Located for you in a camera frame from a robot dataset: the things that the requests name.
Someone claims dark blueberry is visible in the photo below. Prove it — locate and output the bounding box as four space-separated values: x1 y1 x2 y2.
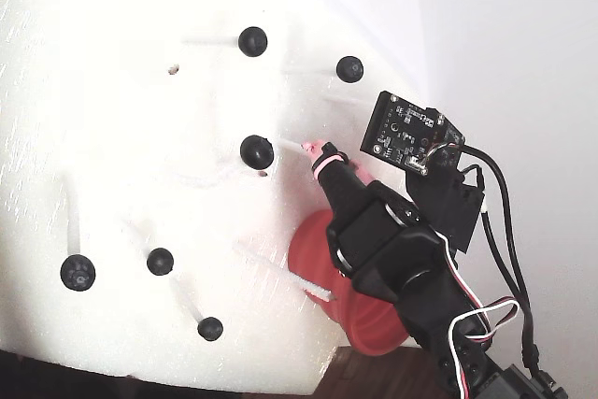
239 134 276 170
236 25 269 59
196 316 224 341
146 247 176 277
59 253 97 292
335 55 365 84

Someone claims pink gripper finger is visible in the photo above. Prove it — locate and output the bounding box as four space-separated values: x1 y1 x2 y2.
350 163 375 185
302 139 375 218

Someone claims thick black cable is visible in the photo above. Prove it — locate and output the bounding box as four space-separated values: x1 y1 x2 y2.
460 144 562 391

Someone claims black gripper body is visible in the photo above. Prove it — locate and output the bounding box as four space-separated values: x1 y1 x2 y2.
325 183 457 305

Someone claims white red black servo wire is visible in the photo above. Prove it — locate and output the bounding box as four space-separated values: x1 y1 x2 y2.
436 230 522 399

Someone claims red collapsible cup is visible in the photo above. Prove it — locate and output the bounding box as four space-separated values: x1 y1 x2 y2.
287 209 412 357

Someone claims black camera circuit board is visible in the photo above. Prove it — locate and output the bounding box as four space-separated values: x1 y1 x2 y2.
360 90 467 177

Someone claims thin black cable white sleeve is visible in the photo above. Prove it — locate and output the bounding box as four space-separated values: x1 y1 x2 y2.
464 164 532 363

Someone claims white foam board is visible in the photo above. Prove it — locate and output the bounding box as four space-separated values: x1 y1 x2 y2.
0 0 438 395

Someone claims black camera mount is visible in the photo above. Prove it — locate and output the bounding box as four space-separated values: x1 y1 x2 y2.
404 163 485 253

